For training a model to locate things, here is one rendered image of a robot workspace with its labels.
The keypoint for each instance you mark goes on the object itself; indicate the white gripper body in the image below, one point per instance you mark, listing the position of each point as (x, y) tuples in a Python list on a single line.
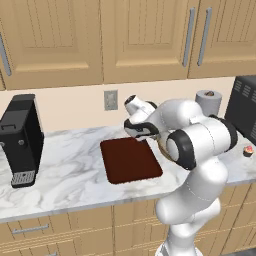
[(142, 137)]

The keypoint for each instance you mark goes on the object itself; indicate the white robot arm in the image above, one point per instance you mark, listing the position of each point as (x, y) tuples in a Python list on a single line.
[(200, 173)]

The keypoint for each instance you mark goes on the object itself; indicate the tan bowl with cake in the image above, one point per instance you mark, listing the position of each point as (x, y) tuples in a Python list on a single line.
[(161, 148)]

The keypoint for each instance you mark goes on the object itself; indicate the dark brown tray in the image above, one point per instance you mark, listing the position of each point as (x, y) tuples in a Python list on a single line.
[(130, 160)]

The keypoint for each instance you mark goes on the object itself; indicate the cupcake with pink topping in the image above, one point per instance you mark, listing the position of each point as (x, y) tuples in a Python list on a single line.
[(248, 151)]

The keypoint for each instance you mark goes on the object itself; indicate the grey paper towel roll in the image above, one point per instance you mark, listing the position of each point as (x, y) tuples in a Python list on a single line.
[(209, 102)]

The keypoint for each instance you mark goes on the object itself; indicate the tan base cupboard door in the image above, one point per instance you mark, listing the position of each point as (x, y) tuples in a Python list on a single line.
[(233, 216), (136, 226)]

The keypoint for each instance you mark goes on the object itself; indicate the black microwave oven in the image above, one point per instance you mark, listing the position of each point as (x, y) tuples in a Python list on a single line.
[(243, 106)]

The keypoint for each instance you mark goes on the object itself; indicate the tan drawer front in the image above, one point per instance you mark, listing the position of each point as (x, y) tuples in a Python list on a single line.
[(66, 225), (66, 249)]

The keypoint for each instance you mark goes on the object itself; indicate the black coffee machine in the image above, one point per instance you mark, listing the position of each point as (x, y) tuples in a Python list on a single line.
[(20, 136)]

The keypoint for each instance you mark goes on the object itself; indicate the grey wall outlet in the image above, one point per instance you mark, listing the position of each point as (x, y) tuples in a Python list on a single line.
[(110, 100)]

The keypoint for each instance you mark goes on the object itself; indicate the tan wall cupboard door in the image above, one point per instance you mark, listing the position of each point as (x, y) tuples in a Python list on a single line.
[(50, 43), (233, 36), (146, 40)]

